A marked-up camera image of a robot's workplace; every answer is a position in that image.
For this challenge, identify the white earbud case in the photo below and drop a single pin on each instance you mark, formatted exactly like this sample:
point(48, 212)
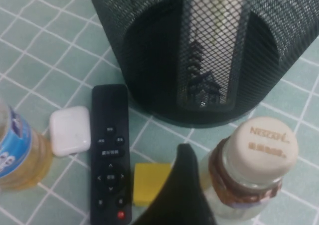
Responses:
point(69, 131)

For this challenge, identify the yellow block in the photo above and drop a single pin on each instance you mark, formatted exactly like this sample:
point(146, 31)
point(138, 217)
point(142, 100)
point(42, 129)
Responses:
point(149, 185)

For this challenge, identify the black remote control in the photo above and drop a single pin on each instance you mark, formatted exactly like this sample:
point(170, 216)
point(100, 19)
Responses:
point(111, 160)

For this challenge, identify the green checked tablecloth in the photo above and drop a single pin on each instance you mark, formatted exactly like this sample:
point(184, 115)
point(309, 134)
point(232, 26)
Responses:
point(49, 48)

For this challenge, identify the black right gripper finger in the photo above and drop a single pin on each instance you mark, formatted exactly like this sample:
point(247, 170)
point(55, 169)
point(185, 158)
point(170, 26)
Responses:
point(182, 197)

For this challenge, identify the clear bottle cream cap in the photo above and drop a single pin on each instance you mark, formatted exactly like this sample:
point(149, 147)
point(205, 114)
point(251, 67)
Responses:
point(264, 150)

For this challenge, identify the clear bottle blue cap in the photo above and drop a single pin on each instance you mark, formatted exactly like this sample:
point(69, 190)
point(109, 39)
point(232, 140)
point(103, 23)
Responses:
point(17, 155)

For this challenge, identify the black mesh wastebasket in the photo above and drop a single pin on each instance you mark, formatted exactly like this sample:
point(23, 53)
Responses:
point(154, 60)

